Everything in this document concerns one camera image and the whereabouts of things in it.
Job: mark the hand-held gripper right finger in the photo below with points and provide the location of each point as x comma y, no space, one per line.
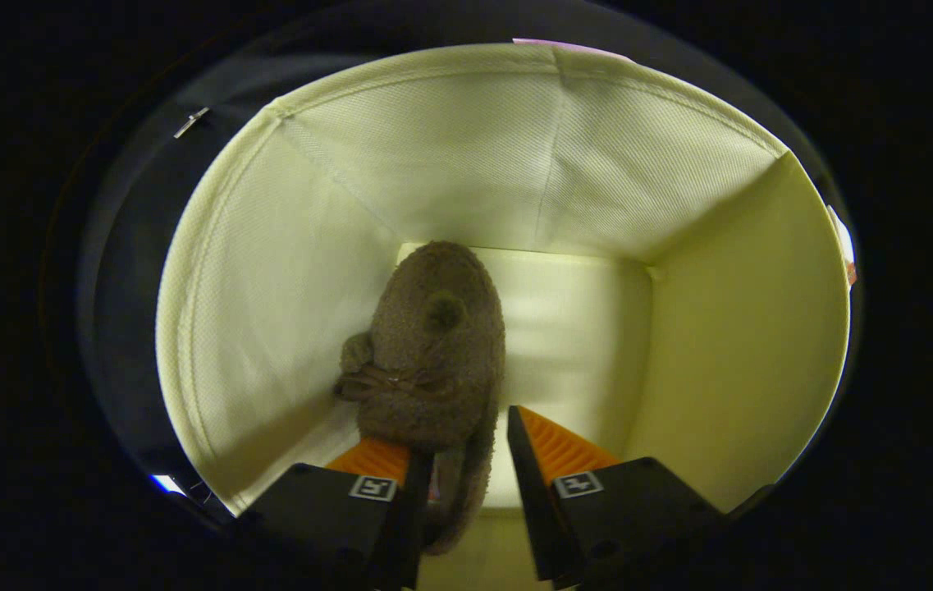
528,492

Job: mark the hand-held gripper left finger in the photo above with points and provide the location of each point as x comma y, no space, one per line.
404,533

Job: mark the brown fuzzy slipper shoe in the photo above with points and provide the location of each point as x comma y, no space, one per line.
433,369

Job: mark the pale green fabric storage box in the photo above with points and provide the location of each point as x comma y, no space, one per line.
597,164

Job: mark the pink booklet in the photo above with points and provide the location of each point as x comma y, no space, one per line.
564,46

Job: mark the silver metal clip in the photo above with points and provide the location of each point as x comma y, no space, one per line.
191,122

